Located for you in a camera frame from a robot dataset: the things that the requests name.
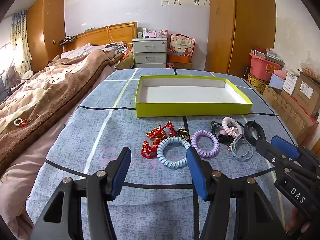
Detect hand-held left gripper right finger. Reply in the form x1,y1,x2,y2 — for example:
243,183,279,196
186,146,288,240

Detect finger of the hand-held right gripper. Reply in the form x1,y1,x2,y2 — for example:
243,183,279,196
254,139,297,180
271,135,320,179

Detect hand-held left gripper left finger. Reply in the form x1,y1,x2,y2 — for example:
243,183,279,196
29,147,132,240

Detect black wristband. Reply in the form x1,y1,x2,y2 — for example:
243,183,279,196
244,120,266,147

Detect grey hair ties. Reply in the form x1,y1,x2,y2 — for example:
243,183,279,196
228,135,254,159

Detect purple spiral hair tie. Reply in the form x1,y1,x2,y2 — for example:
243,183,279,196
191,130,220,158

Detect red knotted bracelet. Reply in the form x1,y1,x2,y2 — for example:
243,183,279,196
146,121,177,142
141,139,160,159

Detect blue spiral hair tie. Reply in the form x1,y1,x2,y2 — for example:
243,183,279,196
157,137,192,168

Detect black gold hair tie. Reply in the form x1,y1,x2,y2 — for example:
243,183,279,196
176,127,190,141

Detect black hair tie with charms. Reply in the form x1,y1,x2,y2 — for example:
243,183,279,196
211,121,244,143

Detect pink spiral hair tie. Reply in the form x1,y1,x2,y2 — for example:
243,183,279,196
222,116,242,138

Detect green cardboard box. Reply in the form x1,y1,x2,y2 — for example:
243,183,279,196
135,75,253,117

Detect person's right hand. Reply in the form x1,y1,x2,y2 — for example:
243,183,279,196
284,208,311,233

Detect large cardboard box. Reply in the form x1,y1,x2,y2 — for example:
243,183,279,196
262,85,318,141

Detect blue plaid cloth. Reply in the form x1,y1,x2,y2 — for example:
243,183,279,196
26,67,300,240

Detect labelled cardboard box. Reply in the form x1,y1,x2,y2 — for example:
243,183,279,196
292,72,320,117

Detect white paper box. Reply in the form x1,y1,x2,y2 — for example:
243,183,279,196
282,72,300,95

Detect lavender box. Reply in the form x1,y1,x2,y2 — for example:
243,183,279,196
269,69,287,90

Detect yellow patterned box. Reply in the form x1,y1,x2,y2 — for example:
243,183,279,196
246,72,270,95

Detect pink plastic bucket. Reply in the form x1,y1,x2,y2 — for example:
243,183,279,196
250,53,284,82

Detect clear plastic bag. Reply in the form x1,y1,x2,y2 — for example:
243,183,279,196
300,54,320,80

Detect stack of woven mats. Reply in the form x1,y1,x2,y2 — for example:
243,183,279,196
251,47,285,67

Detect pink bed sheet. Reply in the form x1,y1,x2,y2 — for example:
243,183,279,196
0,115,84,232

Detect brown blanket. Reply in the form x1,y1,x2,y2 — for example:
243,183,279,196
0,49,123,170

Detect orange box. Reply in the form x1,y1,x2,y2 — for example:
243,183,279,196
167,52,192,64

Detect grey nightstand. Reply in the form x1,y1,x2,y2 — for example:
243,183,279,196
132,37,167,69

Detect pale pillow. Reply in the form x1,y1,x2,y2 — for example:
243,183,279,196
61,43,100,58

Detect red patterned gift bag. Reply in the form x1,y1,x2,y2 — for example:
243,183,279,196
169,34,196,58

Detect wide wooden wardrobe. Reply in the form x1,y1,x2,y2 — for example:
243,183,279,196
205,0,277,77

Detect wooden headboard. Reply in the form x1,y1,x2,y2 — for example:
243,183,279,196
65,21,138,48

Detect pink box on nightstand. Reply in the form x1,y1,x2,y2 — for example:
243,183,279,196
146,29,168,39

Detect narrow wooden wardrobe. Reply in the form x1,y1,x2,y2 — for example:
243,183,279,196
26,0,67,73

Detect floral curtain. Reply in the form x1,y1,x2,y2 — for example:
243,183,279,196
10,10,33,72

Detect small wall shelf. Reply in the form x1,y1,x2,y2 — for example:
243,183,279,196
59,35,77,46

